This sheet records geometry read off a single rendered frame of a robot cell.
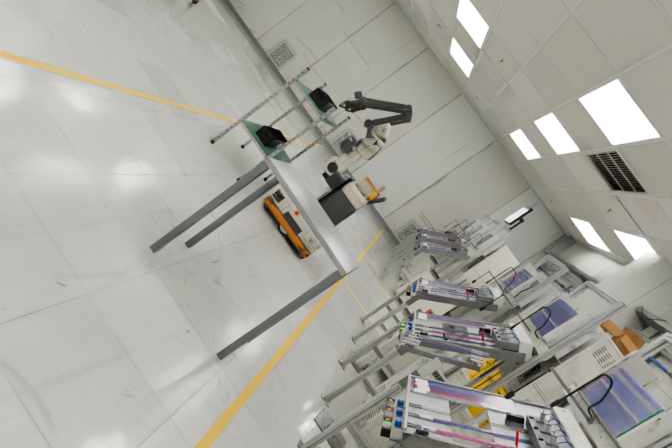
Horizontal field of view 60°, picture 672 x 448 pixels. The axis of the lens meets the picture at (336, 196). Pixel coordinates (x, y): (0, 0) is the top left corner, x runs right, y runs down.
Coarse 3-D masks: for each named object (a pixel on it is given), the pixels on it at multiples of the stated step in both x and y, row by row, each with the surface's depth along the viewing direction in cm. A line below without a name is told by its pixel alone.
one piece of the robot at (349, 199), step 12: (348, 180) 552; (336, 192) 534; (348, 192) 531; (360, 192) 539; (372, 192) 535; (324, 204) 535; (336, 204) 533; (348, 204) 532; (360, 204) 530; (336, 216) 534; (348, 216) 534
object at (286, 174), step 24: (264, 168) 297; (288, 168) 322; (264, 192) 340; (288, 192) 294; (192, 216) 304; (312, 216) 299; (168, 240) 306; (192, 240) 348; (336, 240) 314; (336, 264) 288; (360, 264) 330; (312, 288) 290; (288, 312) 292
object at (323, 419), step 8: (432, 360) 349; (424, 368) 349; (432, 368) 348; (424, 376) 349; (392, 384) 358; (400, 392) 351; (368, 400) 359; (320, 416) 361; (328, 416) 372; (344, 416) 359; (320, 424) 354; (328, 424) 364; (328, 440) 350; (336, 440) 360; (344, 440) 370
